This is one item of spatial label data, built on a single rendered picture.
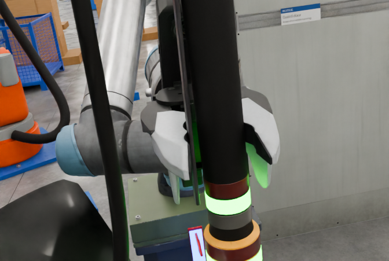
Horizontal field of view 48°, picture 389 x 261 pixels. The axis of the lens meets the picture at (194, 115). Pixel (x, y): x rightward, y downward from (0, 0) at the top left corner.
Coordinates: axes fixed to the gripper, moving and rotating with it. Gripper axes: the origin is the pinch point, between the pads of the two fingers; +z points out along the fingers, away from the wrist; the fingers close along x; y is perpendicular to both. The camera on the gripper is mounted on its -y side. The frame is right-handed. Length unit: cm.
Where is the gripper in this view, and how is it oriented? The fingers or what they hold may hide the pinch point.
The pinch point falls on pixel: (225, 149)
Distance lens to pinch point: 28.6
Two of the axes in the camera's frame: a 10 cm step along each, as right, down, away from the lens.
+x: -9.8, 1.6, -1.1
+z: 1.6, 3.2, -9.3
